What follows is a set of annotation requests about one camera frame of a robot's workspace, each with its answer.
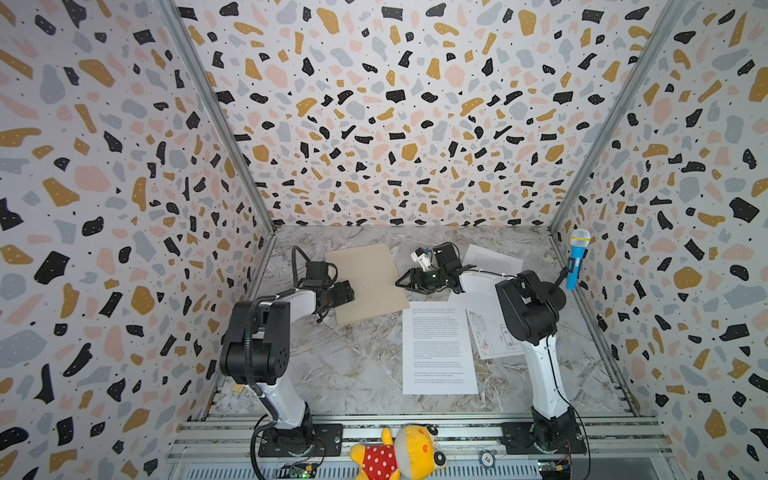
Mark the beige manila folder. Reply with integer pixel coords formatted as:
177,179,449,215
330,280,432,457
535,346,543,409
325,243,409,326

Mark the white text sheet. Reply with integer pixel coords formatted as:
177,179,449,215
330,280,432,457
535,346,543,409
402,301,478,395
449,245,523,319

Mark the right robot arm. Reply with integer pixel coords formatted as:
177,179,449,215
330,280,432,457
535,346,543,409
395,242,585,452

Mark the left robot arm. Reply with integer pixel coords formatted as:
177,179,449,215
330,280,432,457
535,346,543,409
219,261,355,451

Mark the white diagram sheet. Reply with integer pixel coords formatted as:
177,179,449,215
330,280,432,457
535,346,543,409
465,294,523,360

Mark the blue toy microphone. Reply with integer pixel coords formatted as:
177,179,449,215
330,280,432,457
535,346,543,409
566,228,592,290

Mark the yellow plush toy red dress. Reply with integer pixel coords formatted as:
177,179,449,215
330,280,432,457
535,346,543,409
350,424,447,480

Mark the left green circuit board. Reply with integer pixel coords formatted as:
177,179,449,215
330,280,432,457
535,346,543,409
276,462,318,479

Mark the right circuit board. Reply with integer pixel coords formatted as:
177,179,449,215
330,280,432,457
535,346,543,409
538,459,572,480

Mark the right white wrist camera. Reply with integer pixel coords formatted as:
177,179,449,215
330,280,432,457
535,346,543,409
411,247,433,272

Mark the left black corrugated cable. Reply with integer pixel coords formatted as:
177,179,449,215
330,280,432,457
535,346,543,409
242,244,340,480

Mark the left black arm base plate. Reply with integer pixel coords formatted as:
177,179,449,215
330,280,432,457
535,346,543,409
258,423,344,458

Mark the left aluminium corner post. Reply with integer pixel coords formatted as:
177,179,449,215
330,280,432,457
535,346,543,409
152,0,277,234

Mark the aluminium corner post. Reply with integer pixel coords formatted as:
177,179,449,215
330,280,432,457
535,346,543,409
548,0,688,234
152,0,277,234

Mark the aluminium front rail frame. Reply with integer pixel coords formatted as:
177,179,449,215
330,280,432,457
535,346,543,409
161,413,684,479

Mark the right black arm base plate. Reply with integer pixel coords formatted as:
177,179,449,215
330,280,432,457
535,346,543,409
500,421,587,455

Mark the right aluminium corner post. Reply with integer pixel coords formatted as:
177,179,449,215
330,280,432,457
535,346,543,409
548,0,688,234

